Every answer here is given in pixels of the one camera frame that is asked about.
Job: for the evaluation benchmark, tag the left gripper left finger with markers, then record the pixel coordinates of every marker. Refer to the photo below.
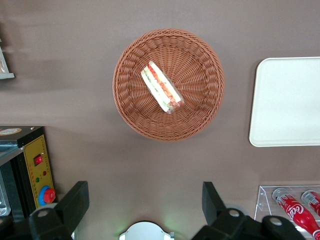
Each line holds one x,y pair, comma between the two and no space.
72,207

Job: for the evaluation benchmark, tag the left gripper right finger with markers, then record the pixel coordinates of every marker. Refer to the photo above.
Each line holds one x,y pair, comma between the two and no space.
215,215

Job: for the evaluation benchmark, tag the triangle sandwich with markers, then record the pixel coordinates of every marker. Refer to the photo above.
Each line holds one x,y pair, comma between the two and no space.
161,86

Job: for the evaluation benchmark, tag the white Franka left arm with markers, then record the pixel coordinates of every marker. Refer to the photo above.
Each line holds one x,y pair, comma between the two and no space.
147,232

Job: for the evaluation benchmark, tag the beige plastic serving tray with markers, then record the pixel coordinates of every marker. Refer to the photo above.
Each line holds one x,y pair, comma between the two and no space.
287,100

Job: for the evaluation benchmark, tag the round brown wicker basket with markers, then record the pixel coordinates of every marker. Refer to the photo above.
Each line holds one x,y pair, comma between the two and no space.
197,75

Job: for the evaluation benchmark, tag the white snack bag tray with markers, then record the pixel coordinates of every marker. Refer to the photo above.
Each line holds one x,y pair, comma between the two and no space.
6,74

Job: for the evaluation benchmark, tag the clear acrylic bottle rack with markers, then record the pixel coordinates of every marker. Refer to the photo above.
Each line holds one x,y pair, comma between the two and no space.
265,200

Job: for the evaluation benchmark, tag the black food warmer yellow panel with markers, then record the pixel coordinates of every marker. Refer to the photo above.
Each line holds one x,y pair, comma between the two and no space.
37,150

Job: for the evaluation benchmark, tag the steel warmer pan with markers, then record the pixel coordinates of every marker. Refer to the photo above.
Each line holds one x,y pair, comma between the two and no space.
3,197

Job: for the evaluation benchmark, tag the red cola bottle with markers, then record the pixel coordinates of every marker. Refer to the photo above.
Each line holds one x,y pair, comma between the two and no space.
297,212
312,200

